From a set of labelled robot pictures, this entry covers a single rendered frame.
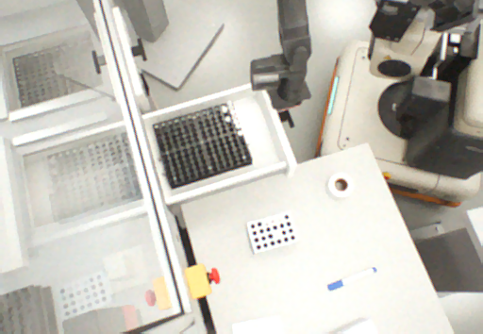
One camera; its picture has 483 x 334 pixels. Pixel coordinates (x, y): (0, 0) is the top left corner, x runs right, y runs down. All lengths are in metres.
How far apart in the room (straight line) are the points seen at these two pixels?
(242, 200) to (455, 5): 0.70
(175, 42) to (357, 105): 0.99
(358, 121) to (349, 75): 0.22
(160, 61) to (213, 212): 1.21
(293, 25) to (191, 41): 1.42
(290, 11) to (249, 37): 1.44
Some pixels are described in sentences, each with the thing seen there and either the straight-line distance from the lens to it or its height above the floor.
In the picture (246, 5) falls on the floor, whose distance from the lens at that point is 2.44.
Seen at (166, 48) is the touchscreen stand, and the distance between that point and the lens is 2.27.
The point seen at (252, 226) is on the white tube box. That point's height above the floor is 0.76.
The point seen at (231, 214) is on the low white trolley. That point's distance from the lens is 1.19.
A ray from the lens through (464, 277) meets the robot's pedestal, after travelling 1.59.
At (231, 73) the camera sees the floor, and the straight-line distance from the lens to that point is 2.21.
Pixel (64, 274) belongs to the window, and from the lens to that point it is 0.37.
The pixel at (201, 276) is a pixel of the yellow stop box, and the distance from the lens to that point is 1.02.
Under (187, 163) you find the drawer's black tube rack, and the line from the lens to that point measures 1.09.
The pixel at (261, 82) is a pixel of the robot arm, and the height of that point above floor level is 1.09.
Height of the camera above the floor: 1.93
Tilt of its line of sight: 72 degrees down
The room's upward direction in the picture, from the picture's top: straight up
